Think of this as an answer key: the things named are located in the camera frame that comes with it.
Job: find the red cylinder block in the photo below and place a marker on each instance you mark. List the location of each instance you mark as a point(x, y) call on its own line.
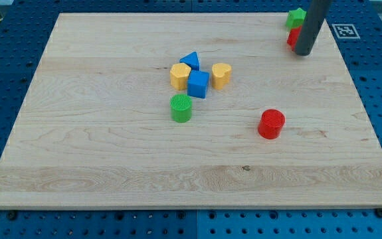
point(271, 123)

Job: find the green cylinder block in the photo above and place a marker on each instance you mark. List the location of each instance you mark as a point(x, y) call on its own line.
point(181, 108)

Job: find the light wooden board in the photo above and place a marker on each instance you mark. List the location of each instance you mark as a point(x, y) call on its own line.
point(95, 131)

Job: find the blue cube block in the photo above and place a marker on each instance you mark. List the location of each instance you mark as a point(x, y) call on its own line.
point(197, 84)

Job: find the yellow hexagon block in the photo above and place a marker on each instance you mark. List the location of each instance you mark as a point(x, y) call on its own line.
point(179, 74)

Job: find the yellow heart block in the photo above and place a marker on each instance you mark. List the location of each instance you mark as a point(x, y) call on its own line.
point(221, 75)

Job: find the blue triangle block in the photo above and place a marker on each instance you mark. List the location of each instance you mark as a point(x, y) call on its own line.
point(192, 60)

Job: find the red block behind rod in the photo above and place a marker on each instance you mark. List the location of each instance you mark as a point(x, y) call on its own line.
point(293, 37)

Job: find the green star block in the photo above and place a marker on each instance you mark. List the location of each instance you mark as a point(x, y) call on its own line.
point(295, 18)

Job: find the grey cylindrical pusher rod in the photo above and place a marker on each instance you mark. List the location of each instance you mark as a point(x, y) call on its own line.
point(312, 24)

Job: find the white fiducial marker tag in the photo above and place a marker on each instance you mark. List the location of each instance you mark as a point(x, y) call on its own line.
point(345, 31)

